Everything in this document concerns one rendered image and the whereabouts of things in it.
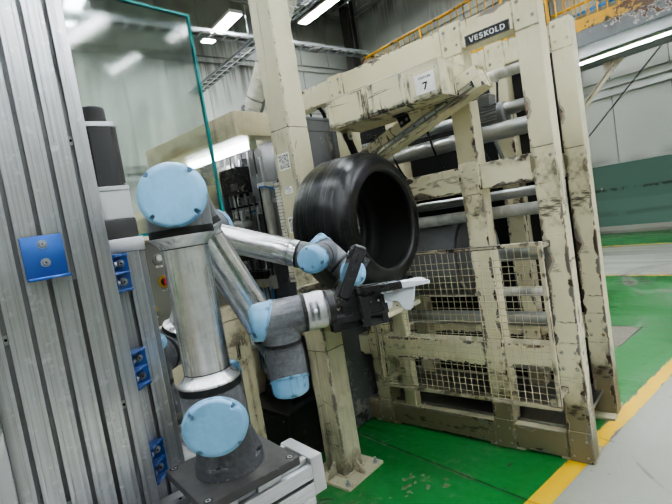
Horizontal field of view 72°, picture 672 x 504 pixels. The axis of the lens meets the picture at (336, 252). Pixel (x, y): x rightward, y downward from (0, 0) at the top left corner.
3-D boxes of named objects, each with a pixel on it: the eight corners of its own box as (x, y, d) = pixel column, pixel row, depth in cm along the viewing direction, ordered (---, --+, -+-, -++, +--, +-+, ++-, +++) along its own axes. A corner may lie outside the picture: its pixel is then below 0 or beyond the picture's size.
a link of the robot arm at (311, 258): (160, 206, 128) (328, 241, 118) (182, 206, 139) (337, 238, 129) (155, 247, 130) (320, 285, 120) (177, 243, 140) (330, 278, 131)
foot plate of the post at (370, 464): (307, 477, 224) (306, 469, 223) (342, 450, 244) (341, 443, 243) (349, 492, 206) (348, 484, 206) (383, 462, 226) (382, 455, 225)
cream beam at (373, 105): (329, 131, 222) (324, 100, 221) (361, 133, 241) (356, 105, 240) (442, 93, 182) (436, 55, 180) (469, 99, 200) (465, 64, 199)
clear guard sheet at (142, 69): (102, 242, 173) (50, -18, 166) (224, 225, 213) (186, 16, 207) (104, 241, 171) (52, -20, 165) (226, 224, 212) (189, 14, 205)
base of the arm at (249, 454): (213, 492, 92) (204, 444, 91) (185, 467, 104) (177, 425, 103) (277, 458, 101) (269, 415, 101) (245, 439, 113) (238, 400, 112)
